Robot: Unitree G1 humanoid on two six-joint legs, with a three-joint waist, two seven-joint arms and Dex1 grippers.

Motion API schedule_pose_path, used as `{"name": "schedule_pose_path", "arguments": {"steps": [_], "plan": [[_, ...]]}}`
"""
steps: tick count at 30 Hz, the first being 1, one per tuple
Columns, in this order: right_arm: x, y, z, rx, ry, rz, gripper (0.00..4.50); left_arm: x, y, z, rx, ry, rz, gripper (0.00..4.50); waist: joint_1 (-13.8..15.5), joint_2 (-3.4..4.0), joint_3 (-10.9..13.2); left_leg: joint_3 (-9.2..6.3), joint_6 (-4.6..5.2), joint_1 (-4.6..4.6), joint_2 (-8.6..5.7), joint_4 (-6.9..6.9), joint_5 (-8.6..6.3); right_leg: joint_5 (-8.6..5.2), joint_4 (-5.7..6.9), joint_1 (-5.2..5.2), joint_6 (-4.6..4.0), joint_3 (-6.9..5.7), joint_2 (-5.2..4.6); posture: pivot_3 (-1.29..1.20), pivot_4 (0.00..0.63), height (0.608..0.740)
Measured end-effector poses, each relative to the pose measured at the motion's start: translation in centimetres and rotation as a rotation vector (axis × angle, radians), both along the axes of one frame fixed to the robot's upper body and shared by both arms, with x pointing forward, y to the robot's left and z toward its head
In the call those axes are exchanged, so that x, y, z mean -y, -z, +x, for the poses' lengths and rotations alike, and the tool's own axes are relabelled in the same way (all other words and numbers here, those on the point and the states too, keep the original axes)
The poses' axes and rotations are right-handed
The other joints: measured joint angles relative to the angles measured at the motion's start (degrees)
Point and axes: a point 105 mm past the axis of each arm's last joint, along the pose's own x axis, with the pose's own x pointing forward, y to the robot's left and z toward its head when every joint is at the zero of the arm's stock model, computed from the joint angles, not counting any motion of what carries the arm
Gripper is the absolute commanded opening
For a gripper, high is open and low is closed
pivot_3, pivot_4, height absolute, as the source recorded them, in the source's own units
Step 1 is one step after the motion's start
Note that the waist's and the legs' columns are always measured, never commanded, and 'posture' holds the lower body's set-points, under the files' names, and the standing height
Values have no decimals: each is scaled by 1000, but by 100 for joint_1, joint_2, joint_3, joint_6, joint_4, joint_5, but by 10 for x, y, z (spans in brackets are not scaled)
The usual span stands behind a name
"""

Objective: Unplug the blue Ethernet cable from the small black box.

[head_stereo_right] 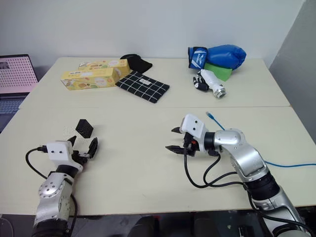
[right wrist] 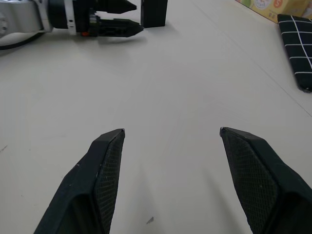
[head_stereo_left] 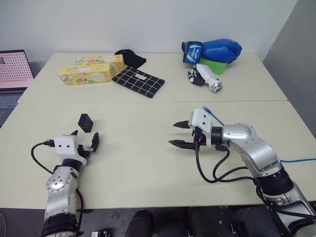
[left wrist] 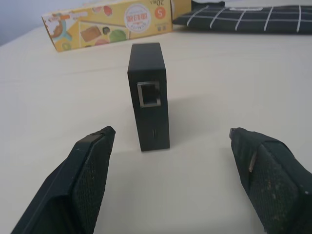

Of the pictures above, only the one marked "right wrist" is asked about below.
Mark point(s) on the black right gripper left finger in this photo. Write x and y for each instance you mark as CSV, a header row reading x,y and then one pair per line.
x,y
80,190

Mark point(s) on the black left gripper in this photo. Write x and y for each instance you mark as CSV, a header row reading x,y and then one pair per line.
x,y
84,17

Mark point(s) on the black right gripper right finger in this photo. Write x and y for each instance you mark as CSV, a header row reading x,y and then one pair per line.
x,y
263,185

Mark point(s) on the small black box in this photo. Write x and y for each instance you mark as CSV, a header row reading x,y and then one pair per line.
x,y
154,13

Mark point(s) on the yellow printed cardboard box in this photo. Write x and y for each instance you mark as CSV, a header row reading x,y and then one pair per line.
x,y
270,7

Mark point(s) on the black white-checked fabric pouch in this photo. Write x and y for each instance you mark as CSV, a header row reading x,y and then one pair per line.
x,y
298,51

